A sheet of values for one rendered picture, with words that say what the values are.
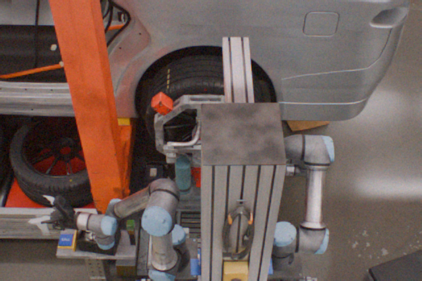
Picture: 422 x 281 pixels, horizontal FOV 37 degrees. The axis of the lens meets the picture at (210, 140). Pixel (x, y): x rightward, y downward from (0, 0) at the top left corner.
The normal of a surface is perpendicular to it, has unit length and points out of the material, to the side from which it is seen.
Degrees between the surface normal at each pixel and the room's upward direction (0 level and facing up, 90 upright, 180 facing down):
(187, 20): 90
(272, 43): 90
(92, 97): 90
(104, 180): 90
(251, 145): 0
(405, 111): 0
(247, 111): 0
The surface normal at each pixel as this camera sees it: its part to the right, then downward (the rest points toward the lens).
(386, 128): 0.01, -0.64
